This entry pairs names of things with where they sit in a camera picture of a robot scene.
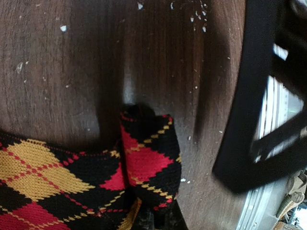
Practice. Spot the front aluminium rail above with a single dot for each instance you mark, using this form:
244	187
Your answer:
278	154

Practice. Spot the black argyle sock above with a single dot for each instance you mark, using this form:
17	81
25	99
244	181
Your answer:
133	185

